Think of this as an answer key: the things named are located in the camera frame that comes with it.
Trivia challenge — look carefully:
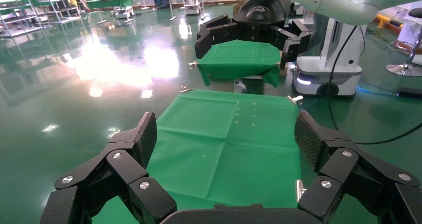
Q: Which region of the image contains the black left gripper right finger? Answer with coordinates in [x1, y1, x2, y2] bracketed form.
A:
[294, 110, 422, 224]

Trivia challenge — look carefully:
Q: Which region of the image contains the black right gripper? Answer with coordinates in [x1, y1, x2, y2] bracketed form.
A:
[195, 0, 312, 71]

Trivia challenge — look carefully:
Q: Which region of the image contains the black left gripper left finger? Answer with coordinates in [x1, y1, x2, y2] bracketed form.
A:
[39, 112, 178, 224]

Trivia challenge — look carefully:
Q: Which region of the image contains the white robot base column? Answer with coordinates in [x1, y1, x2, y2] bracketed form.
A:
[292, 13, 363, 98]

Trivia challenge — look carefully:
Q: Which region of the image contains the flat black floor box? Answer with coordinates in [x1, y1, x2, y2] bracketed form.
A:
[396, 87, 422, 100]

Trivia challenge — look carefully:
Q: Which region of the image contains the far green cloth table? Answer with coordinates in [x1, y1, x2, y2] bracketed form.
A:
[197, 39, 282, 89]

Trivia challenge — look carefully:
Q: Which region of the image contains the low white mobile robot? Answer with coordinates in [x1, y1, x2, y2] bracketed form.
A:
[183, 3, 203, 16]

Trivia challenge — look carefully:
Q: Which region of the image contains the green table cloth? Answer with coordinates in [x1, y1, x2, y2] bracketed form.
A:
[92, 90, 302, 224]

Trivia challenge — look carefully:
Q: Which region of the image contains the chrome base bar stool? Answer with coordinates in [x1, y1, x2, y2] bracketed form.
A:
[386, 8, 422, 77]

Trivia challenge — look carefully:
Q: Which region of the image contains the yellow black floor bumper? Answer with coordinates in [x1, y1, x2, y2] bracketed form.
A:
[374, 13, 405, 29]

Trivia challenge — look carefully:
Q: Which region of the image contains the green covered table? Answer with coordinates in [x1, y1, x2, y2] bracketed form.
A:
[86, 0, 134, 20]

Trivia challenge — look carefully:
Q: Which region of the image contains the grey metal shelf rack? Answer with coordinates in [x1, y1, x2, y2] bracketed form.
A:
[0, 0, 45, 38]
[31, 0, 83, 24]

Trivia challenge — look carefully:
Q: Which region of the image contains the thin black cable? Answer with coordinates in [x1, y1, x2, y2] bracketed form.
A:
[327, 24, 422, 146]

